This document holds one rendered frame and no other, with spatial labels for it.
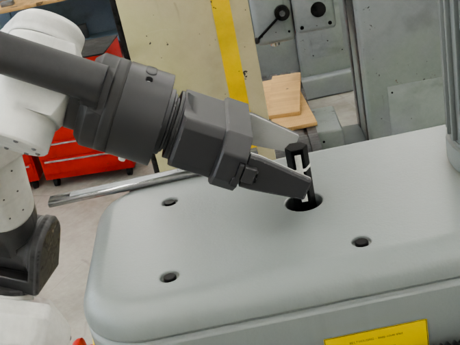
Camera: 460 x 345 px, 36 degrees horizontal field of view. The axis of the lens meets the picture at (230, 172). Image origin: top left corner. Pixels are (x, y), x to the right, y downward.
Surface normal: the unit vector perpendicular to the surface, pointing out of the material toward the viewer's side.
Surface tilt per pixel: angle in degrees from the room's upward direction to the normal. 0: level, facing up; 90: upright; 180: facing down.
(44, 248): 110
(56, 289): 0
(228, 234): 0
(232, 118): 30
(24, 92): 60
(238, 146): 52
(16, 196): 120
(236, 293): 45
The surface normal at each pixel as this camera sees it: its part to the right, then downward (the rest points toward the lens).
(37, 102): 0.22, -0.16
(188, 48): 0.07, 0.41
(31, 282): -0.14, 0.41
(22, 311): 0.26, -0.80
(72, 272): -0.18, -0.89
